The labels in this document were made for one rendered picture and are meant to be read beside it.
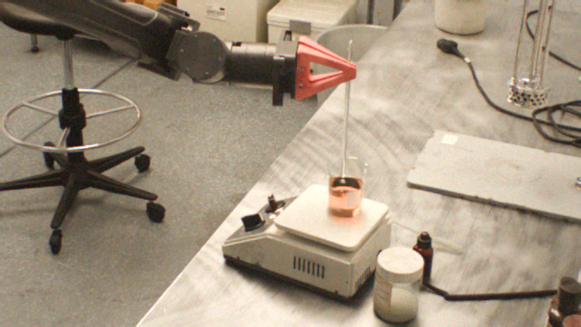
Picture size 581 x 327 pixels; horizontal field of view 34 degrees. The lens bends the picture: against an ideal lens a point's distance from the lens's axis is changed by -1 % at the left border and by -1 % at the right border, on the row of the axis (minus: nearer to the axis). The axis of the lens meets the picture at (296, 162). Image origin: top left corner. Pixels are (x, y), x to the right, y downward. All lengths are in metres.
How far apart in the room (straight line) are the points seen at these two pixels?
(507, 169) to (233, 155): 1.68
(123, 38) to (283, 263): 0.38
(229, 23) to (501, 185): 2.14
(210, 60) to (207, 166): 1.98
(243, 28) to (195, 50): 2.41
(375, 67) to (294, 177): 0.49
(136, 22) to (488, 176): 0.69
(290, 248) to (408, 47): 0.90
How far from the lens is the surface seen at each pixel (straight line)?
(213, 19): 3.56
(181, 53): 1.11
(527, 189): 1.54
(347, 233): 1.24
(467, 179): 1.54
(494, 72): 1.98
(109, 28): 1.08
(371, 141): 1.65
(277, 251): 1.27
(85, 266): 2.64
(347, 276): 1.23
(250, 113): 3.42
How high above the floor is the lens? 1.52
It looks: 29 degrees down
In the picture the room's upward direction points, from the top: 2 degrees clockwise
